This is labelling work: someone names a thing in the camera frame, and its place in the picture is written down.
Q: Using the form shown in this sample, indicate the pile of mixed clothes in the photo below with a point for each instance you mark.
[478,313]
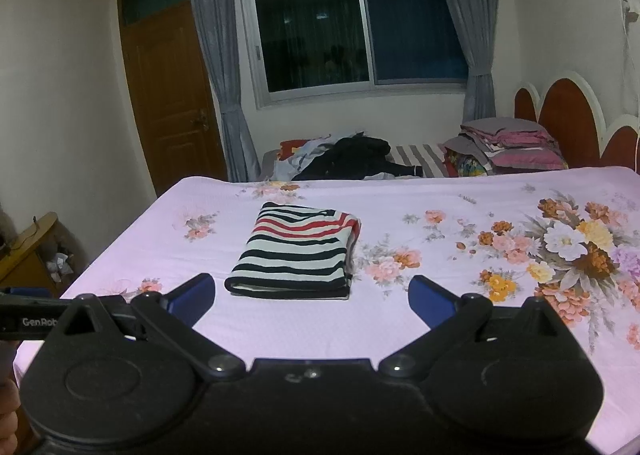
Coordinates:
[300,155]

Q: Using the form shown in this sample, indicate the white wall socket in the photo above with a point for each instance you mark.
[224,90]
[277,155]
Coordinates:
[631,7]

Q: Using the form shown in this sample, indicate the stack of folded pink bedding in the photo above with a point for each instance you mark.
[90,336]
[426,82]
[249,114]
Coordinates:
[515,150]

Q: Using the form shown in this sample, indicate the striped knit sweater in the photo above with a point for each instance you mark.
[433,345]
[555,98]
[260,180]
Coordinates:
[295,255]

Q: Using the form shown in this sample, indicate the grey curtain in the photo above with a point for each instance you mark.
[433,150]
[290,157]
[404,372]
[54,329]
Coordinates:
[220,60]
[470,35]

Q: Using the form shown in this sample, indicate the red and white scalloped headboard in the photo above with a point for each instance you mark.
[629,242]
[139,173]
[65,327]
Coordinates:
[565,120]

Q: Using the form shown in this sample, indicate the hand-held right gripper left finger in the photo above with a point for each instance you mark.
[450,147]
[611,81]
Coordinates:
[192,300]

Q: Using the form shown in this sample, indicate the sliding glass window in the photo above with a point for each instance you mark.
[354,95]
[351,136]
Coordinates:
[310,35]

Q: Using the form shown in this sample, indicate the person's left hand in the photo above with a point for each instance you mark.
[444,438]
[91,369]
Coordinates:
[9,410]

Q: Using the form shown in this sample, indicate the wooden door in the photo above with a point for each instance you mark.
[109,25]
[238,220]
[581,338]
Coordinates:
[165,100]

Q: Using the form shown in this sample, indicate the pink floral bed sheet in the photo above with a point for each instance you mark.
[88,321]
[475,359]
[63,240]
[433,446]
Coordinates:
[150,245]

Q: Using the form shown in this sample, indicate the crumpled white paper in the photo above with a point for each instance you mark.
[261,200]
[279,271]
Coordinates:
[60,265]

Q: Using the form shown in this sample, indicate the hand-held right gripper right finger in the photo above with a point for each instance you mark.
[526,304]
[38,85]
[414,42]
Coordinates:
[432,302]

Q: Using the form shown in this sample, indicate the dark garment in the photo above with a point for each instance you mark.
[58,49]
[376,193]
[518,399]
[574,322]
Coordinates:
[355,155]

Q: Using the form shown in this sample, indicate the wooden side table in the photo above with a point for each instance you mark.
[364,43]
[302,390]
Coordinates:
[30,265]

